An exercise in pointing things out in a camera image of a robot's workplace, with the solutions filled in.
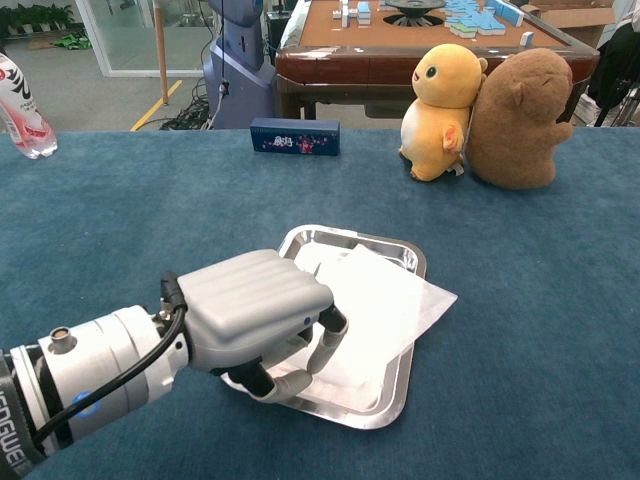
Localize black cable bundle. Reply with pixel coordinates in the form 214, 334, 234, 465
159, 79, 216, 131

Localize black mahjong table dial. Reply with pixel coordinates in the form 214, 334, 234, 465
383, 0, 447, 26

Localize brown mahjong table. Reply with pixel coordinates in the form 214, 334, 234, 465
274, 0, 600, 121

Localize silver metal tray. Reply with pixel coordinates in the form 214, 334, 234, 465
219, 223, 428, 431

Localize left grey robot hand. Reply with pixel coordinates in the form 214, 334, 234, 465
177, 248, 350, 404

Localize white paper napkin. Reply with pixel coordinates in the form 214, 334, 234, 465
294, 244, 459, 401

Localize blue tablecloth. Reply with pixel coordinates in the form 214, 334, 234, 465
0, 127, 640, 480

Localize brown plush toy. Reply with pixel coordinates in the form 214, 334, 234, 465
464, 47, 575, 190

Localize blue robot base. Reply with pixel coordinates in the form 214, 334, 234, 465
202, 0, 277, 130

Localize yellow plush toy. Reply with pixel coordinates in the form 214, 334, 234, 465
398, 43, 489, 182

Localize dark blue printed box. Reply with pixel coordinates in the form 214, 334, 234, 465
249, 117, 343, 157

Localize black garment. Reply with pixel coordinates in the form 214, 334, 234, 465
589, 19, 640, 126

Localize clear plastic drink bottle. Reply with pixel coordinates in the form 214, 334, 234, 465
0, 52, 59, 160

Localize wooden pole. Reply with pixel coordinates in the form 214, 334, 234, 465
153, 0, 170, 104

